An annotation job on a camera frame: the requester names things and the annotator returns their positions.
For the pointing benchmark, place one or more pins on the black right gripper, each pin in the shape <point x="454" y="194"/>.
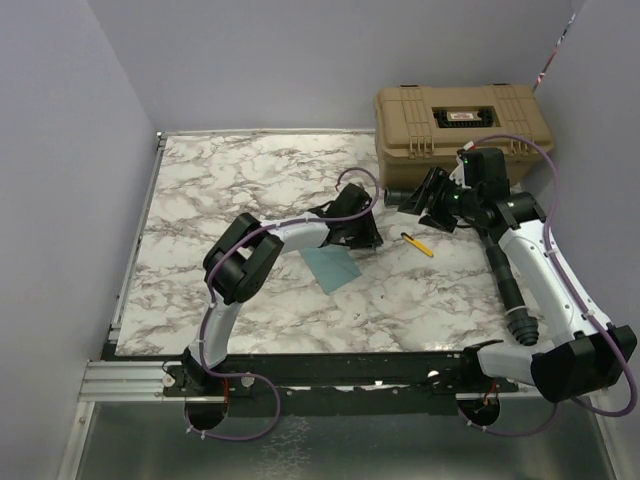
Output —
<point x="436" y="181"/>

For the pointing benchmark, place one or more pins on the light blue paper envelope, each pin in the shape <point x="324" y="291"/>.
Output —
<point x="332" y="266"/>

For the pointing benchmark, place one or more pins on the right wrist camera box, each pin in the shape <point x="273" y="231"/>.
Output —
<point x="457" y="175"/>

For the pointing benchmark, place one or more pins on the aluminium rail frame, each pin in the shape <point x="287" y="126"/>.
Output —
<point x="404" y="302"/>

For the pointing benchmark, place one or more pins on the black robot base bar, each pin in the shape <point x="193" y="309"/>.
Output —
<point x="261" y="385"/>

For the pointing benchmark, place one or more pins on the tan plastic tool case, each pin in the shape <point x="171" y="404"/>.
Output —
<point x="418" y="127"/>

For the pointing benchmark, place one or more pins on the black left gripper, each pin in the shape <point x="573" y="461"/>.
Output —
<point x="368" y="237"/>

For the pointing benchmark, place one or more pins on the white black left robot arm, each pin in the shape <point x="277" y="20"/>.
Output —
<point x="239" y="264"/>

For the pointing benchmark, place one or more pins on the yellow utility knife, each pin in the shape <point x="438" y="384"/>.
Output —
<point x="417" y="244"/>

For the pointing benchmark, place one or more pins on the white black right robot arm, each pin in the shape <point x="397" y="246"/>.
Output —
<point x="566" y="346"/>

